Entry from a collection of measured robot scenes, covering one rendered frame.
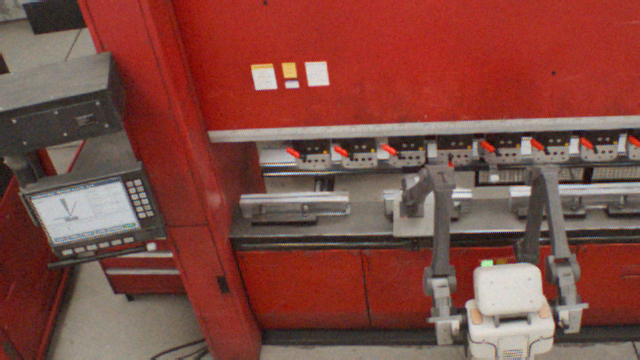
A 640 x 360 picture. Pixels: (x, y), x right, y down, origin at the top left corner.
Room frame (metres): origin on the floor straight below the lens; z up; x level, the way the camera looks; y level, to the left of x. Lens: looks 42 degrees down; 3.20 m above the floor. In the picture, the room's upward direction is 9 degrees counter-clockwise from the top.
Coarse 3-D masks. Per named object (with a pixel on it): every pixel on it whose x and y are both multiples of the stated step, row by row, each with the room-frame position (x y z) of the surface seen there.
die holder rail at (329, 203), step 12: (336, 192) 2.41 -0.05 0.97; (348, 192) 2.40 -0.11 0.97; (240, 204) 2.44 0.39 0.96; (252, 204) 2.43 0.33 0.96; (264, 204) 2.42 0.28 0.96; (276, 204) 2.41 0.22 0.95; (288, 204) 2.40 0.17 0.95; (300, 204) 2.39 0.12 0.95; (312, 204) 2.38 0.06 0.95; (324, 204) 2.37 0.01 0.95; (336, 204) 2.36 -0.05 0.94
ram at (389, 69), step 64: (192, 0) 2.42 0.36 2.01; (256, 0) 2.38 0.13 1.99; (320, 0) 2.33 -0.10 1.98; (384, 0) 2.29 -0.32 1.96; (448, 0) 2.24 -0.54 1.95; (512, 0) 2.20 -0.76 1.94; (576, 0) 2.16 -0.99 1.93; (192, 64) 2.44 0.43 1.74; (256, 64) 2.39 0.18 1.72; (384, 64) 2.29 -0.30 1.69; (448, 64) 2.24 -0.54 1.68; (512, 64) 2.20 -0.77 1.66; (576, 64) 2.15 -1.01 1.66; (256, 128) 2.40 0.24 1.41; (512, 128) 2.20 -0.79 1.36; (576, 128) 2.14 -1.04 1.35
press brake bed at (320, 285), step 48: (432, 240) 2.16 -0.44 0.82; (480, 240) 2.11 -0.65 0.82; (576, 240) 2.03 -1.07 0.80; (624, 240) 1.99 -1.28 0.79; (288, 288) 2.29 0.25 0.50; (336, 288) 2.24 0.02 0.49; (384, 288) 2.20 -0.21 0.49; (624, 288) 1.98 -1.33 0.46; (288, 336) 2.34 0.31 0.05; (336, 336) 2.29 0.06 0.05; (384, 336) 2.24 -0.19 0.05; (432, 336) 2.19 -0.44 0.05; (576, 336) 2.03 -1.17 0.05; (624, 336) 1.97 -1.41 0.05
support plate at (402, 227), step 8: (432, 192) 2.28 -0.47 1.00; (400, 200) 2.26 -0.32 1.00; (432, 200) 2.22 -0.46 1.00; (424, 208) 2.18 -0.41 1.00; (432, 208) 2.18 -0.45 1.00; (424, 216) 2.14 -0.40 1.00; (432, 216) 2.13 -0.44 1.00; (400, 224) 2.11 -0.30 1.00; (408, 224) 2.11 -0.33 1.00; (416, 224) 2.10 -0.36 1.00; (424, 224) 2.09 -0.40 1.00; (432, 224) 2.08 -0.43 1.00; (400, 232) 2.07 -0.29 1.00; (408, 232) 2.06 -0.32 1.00; (416, 232) 2.05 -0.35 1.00; (424, 232) 2.05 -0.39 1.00; (432, 232) 2.04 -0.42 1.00
